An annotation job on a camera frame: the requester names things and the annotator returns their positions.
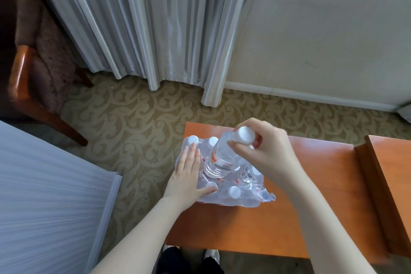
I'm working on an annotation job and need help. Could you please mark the person's left hand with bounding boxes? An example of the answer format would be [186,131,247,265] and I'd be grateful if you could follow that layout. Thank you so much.
[163,143,219,212]

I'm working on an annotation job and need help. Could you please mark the person's right hand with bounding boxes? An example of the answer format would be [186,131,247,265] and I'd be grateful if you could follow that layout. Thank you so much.
[227,118,301,188]

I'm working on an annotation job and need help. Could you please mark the clear water bottle white cap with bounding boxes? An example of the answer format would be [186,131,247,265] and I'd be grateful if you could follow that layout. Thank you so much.
[204,126,256,179]

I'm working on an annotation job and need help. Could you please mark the shrink-wrapped pack of water bottles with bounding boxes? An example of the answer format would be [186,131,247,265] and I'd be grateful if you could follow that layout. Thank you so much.
[175,136,276,208]

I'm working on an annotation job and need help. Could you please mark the person's left forearm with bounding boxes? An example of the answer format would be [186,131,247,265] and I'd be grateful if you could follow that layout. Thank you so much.
[91,197,194,274]

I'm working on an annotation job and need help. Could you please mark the person's right forearm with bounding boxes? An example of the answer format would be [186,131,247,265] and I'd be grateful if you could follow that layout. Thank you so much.
[279,168,378,274]

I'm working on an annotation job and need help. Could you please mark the person's right white shoe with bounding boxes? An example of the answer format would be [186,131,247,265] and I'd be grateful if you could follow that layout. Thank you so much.
[204,249,221,265]

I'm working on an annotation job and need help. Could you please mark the person's black trousers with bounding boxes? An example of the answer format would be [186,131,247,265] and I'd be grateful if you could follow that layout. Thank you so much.
[155,246,225,274]

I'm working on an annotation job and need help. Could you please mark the white baseboard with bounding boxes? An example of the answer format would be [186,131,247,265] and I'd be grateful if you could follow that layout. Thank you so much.
[224,81,399,113]

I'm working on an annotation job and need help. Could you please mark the white bed sheet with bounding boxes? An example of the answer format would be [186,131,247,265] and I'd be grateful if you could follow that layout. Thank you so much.
[0,120,123,274]

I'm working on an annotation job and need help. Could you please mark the grey pleated curtain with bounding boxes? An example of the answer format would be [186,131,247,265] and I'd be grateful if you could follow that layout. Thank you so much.
[22,0,268,107]

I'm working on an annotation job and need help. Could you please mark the orange wooden desk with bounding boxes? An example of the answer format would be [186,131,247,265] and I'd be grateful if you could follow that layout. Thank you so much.
[354,135,411,259]

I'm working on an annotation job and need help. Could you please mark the white cloth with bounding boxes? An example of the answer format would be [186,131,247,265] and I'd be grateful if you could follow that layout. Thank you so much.
[396,104,411,124]

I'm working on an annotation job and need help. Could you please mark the wooden upholstered armchair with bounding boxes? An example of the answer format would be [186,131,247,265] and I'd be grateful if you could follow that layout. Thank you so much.
[0,0,94,147]

